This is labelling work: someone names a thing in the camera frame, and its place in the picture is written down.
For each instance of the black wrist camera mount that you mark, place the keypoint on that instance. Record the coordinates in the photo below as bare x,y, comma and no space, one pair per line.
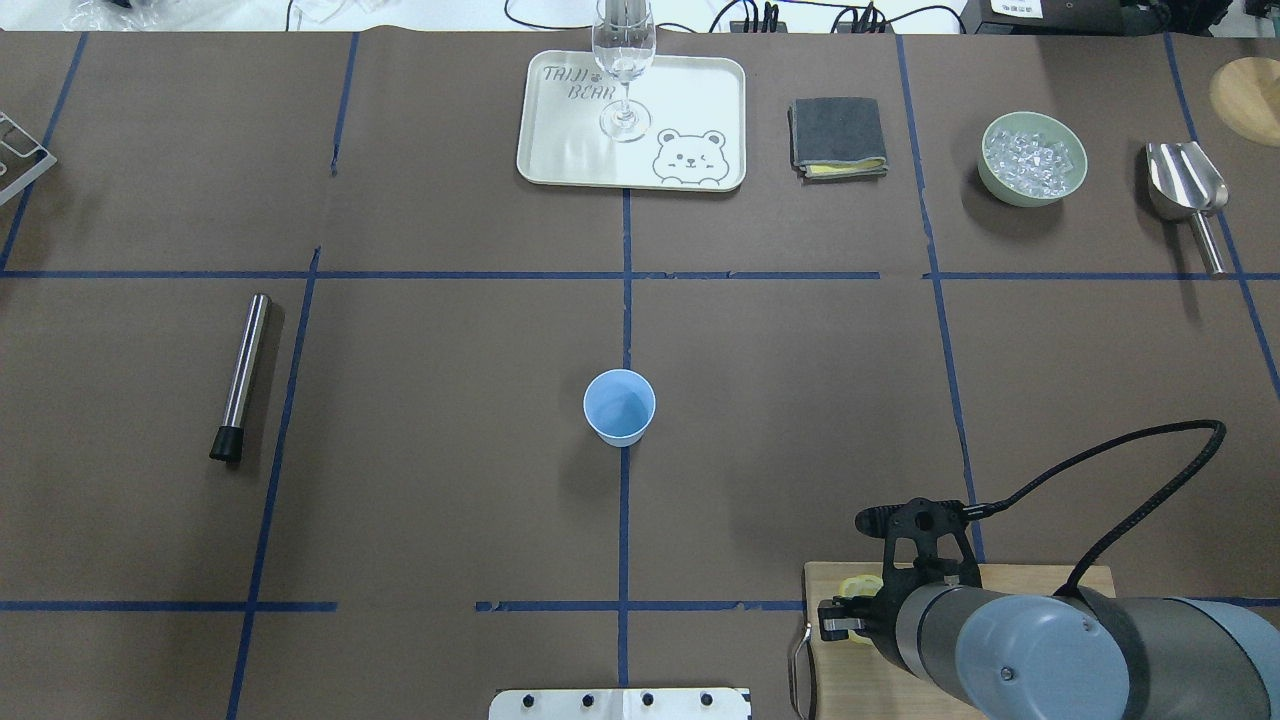
937,530

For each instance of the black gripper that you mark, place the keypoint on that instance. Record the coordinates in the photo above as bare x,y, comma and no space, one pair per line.
878,612

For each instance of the wooden cutting board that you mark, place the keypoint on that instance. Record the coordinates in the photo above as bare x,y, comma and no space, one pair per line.
963,649

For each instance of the steel ice scoop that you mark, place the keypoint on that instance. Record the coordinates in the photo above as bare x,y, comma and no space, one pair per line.
1185,186

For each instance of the blue paper cup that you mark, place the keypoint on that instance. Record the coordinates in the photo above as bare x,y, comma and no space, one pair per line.
619,406

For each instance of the wooden mug tree stand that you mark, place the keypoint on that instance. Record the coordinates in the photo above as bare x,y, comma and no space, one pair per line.
1245,95

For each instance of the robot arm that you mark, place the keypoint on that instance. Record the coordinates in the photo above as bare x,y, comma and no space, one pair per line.
1182,659

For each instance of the cream bear tray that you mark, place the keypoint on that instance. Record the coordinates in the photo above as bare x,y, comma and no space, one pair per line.
682,127

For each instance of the yellow lemon slice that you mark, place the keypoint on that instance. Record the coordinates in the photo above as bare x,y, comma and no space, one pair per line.
862,585

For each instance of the grey yellow folded cloth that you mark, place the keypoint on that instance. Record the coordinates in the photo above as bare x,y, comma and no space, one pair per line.
837,137

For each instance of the white cup drying rack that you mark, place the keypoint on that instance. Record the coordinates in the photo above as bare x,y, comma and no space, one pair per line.
23,159

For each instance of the clear wine glass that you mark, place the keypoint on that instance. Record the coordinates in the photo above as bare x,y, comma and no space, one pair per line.
624,45

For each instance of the green bowl of ice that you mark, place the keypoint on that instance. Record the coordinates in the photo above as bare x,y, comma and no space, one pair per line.
1029,160

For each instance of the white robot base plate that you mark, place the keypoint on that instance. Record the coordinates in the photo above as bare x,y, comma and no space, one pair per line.
623,703

